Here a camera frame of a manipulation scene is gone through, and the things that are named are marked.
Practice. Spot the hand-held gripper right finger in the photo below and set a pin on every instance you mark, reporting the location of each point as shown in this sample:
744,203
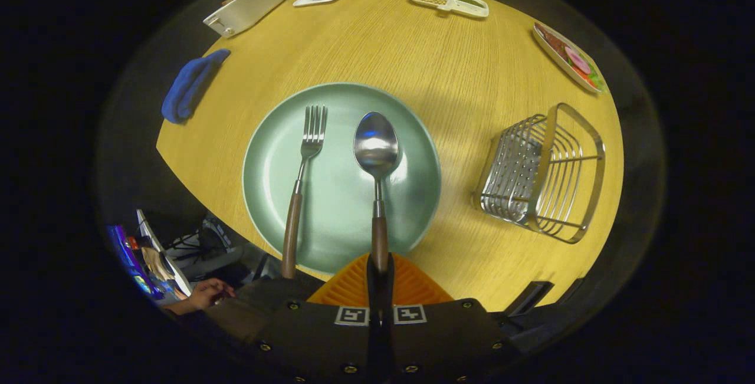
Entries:
442,343

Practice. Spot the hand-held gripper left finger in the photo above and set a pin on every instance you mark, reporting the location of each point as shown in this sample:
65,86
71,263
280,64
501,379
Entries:
318,343

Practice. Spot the green round plate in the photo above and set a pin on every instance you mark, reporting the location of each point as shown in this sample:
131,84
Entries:
339,219

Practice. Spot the white laptop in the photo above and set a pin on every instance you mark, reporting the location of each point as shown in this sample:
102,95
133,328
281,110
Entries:
168,260

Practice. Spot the tan object on laptop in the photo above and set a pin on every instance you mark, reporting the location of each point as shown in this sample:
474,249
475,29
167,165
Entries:
154,261

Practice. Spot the blue lit screen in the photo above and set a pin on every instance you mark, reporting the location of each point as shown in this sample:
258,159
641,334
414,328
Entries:
127,254

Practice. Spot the blue folded cloth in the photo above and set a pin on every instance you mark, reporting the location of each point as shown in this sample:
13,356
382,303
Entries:
189,86

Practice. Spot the white plate of food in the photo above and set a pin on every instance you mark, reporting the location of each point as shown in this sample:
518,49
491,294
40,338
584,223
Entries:
569,56

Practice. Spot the white divided condiment dish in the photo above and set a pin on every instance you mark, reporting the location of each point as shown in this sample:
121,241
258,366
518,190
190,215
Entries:
448,2

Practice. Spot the white toaster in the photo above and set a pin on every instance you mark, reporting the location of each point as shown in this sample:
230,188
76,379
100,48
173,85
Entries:
245,9

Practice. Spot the black table bracket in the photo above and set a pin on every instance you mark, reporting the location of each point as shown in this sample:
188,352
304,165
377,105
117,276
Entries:
528,296
571,289

